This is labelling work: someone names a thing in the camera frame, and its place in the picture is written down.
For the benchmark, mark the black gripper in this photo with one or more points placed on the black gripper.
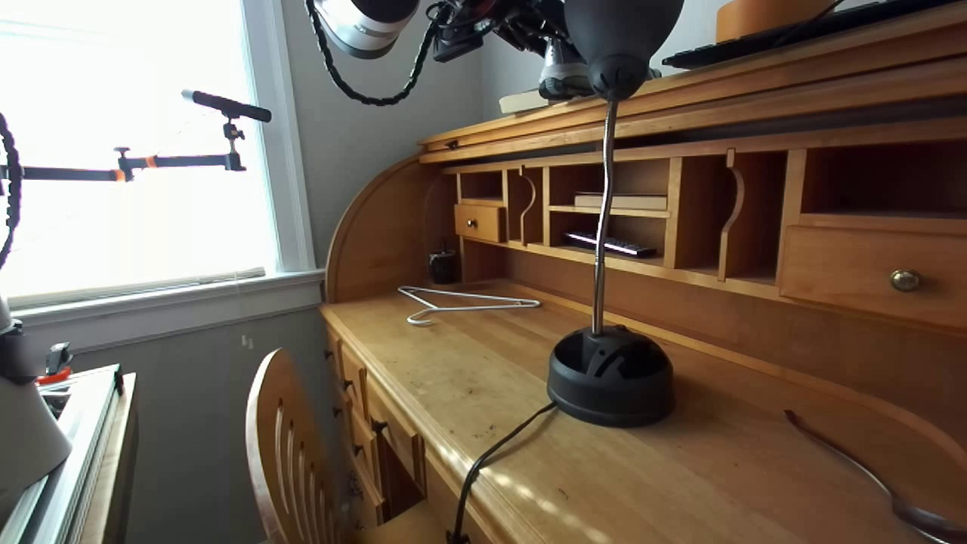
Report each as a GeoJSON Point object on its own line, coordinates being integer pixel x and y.
{"type": "Point", "coordinates": [462, 26]}

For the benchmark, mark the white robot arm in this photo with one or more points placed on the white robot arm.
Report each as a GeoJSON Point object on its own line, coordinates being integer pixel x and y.
{"type": "Point", "coordinates": [370, 27]}

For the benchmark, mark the small wooden drawer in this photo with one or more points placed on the small wooden drawer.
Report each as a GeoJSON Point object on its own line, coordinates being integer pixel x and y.
{"type": "Point", "coordinates": [909, 275]}
{"type": "Point", "coordinates": [478, 222]}

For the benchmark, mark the tan notebook in cubby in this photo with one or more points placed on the tan notebook in cubby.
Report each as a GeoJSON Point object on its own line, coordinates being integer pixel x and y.
{"type": "Point", "coordinates": [624, 200]}

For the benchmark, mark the black cup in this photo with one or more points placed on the black cup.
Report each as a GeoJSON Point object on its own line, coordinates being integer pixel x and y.
{"type": "Point", "coordinates": [446, 267]}

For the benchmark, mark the black flat device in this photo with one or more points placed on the black flat device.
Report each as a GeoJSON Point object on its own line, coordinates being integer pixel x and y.
{"type": "Point", "coordinates": [613, 245]}

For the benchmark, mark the wooden roll-top desk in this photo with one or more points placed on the wooden roll-top desk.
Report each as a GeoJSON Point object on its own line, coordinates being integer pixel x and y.
{"type": "Point", "coordinates": [644, 398]}

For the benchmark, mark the wooden chair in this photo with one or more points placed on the wooden chair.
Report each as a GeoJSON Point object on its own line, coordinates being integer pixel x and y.
{"type": "Point", "coordinates": [295, 475]}

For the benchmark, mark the white side table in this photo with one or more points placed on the white side table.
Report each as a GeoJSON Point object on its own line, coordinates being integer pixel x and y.
{"type": "Point", "coordinates": [85, 496]}

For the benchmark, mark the metal spoon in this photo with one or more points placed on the metal spoon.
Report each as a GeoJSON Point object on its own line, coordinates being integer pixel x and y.
{"type": "Point", "coordinates": [924, 520]}

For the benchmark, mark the white wire hanger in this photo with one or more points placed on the white wire hanger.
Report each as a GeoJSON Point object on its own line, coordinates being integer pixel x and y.
{"type": "Point", "coordinates": [446, 300]}

